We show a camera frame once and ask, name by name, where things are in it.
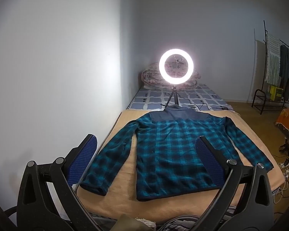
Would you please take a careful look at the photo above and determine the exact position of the small black tripod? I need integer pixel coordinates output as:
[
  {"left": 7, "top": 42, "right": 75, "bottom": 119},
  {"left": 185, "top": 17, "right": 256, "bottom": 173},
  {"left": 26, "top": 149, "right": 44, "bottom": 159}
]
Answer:
[{"left": 279, "top": 137, "right": 289, "bottom": 153}]

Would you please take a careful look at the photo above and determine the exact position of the black metal clothes rack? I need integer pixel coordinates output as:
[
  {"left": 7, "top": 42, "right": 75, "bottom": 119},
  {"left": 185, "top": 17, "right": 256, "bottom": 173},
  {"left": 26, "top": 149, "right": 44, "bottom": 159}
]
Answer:
[{"left": 252, "top": 20, "right": 289, "bottom": 115}]

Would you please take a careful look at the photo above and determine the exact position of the teal plaid fleece jacket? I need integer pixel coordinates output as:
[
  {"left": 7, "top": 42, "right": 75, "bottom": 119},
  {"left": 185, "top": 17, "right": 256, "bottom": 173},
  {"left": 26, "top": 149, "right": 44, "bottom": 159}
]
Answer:
[{"left": 79, "top": 106, "right": 274, "bottom": 201}]

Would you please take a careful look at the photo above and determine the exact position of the beige blanket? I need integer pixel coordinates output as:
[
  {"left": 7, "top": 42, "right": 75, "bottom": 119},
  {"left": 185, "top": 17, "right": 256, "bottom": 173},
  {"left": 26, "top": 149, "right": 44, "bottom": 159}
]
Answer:
[{"left": 76, "top": 109, "right": 286, "bottom": 224}]

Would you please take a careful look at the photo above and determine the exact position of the folded floral quilt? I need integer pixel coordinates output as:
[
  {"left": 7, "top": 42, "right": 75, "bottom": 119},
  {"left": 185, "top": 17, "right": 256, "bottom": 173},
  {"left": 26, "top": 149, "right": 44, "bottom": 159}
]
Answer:
[{"left": 141, "top": 62, "right": 201, "bottom": 89}]

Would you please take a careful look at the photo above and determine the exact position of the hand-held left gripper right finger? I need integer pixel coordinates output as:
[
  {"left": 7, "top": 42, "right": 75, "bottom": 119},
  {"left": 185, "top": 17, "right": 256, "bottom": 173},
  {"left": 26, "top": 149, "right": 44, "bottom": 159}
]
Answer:
[{"left": 195, "top": 136, "right": 275, "bottom": 231}]

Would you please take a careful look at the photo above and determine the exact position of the tangle of white cables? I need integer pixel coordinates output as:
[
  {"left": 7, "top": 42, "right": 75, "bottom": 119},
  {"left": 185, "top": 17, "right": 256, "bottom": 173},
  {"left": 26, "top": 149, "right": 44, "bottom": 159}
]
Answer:
[{"left": 272, "top": 154, "right": 289, "bottom": 205}]

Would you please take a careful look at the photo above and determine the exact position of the yellow box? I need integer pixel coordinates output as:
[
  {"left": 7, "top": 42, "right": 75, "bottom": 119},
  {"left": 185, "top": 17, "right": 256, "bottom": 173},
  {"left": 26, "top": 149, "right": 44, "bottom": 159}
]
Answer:
[{"left": 270, "top": 85, "right": 284, "bottom": 101}]

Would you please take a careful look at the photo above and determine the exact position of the orange patterned cloth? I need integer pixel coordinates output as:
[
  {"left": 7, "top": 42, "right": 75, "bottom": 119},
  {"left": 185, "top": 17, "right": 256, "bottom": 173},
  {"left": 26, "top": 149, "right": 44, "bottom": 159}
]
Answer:
[{"left": 275, "top": 106, "right": 289, "bottom": 133}]

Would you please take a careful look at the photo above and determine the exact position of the dark green hanging garment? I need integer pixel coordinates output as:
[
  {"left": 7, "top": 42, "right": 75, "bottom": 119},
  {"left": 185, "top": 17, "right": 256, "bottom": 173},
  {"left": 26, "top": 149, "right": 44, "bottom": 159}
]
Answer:
[{"left": 279, "top": 44, "right": 289, "bottom": 94}]

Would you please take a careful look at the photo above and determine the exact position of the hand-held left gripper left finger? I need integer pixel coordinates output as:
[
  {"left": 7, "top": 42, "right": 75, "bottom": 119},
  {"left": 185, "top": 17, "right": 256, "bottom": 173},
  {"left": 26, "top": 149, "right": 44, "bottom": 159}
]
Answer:
[{"left": 16, "top": 134, "right": 98, "bottom": 231}]

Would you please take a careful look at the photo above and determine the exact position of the blue checkered bed sheet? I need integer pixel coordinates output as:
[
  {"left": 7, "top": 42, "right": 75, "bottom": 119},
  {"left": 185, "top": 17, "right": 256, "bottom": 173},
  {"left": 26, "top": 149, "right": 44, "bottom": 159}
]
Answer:
[{"left": 126, "top": 83, "right": 241, "bottom": 113}]

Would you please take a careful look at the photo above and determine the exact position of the phone holder clamp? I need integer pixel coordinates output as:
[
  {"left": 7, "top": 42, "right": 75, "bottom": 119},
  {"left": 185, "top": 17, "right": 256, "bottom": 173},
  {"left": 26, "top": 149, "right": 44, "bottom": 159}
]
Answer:
[{"left": 173, "top": 56, "right": 185, "bottom": 77}]

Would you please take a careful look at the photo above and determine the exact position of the white striped hanging towel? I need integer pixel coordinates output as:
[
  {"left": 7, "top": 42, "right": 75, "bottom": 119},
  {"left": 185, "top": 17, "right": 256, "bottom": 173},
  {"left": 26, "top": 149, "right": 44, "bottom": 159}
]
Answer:
[{"left": 265, "top": 30, "right": 281, "bottom": 86}]

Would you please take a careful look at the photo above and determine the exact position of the black ring light cable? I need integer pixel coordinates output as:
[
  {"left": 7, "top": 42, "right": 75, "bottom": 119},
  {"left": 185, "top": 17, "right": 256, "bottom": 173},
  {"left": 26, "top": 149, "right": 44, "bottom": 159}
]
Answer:
[{"left": 177, "top": 102, "right": 233, "bottom": 112}]

